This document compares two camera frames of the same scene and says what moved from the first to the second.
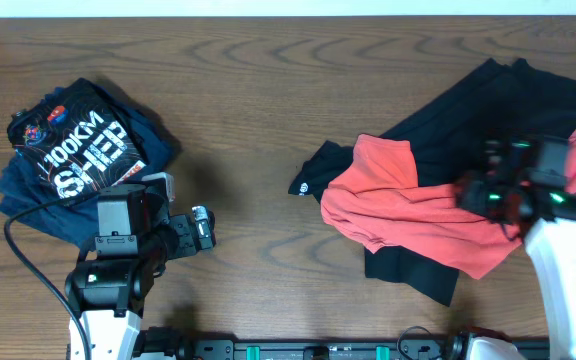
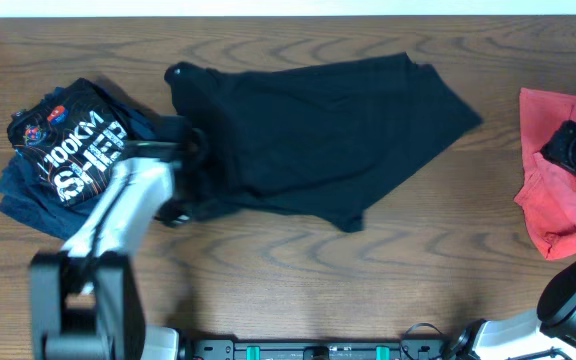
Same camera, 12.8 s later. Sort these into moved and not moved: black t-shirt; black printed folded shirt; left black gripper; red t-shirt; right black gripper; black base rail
Moved: left black gripper; red t-shirt; right black gripper; black t-shirt
Not moved: black base rail; black printed folded shirt
